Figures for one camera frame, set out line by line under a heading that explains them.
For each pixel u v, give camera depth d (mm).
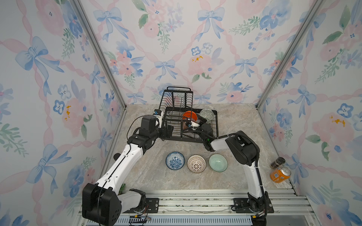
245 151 567
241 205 738
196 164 879
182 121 804
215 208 743
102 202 382
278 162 801
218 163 864
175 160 890
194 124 885
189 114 1061
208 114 1099
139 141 555
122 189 780
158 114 692
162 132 717
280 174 752
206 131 789
